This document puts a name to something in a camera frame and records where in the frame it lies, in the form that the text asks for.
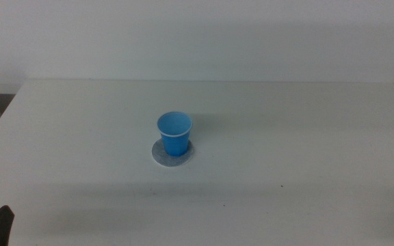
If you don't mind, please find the blue plastic cup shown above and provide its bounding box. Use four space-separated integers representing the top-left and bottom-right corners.
156 111 194 157

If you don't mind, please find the round grey cup mat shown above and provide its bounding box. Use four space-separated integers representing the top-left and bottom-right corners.
151 138 196 168

